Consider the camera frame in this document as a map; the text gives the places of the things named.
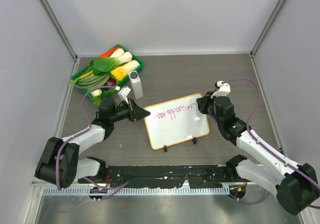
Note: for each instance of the yellow framed whiteboard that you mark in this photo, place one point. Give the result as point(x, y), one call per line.
point(175, 121)

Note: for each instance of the yellow napa cabbage toy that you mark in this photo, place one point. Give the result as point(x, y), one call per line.
point(120, 72)

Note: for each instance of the white bok choy toy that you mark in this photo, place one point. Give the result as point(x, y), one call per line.
point(124, 58)

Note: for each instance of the orange toy carrot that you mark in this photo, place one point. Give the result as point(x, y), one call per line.
point(108, 53)

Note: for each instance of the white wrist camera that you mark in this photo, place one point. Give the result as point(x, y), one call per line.
point(123, 92)
point(223, 89)

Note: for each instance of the black wire whiteboard stand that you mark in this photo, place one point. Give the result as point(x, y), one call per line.
point(193, 139)

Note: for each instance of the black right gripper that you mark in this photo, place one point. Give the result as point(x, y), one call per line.
point(203, 102)

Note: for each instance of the purple toy onion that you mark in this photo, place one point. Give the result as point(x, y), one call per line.
point(110, 82)

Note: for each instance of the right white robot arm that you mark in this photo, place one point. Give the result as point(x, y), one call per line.
point(294, 186)

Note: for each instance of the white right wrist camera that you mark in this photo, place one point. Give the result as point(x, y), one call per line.
point(223, 89)

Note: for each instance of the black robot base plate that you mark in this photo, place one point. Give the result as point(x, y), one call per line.
point(167, 176)

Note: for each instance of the green onion toy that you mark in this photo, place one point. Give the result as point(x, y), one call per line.
point(87, 81)

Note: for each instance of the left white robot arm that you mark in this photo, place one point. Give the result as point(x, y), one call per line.
point(59, 163)

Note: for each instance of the white pen holder box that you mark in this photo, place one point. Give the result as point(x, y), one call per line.
point(136, 85)

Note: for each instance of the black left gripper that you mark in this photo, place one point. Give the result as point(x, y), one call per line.
point(135, 112)

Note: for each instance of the green bok choy toy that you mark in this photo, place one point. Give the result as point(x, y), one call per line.
point(105, 65)

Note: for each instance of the green plastic vegetable tray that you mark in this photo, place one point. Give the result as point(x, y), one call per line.
point(104, 91)

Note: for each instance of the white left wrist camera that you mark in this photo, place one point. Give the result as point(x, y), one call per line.
point(123, 92)

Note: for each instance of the grey slotted cable duct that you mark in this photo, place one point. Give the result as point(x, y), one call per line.
point(83, 190)

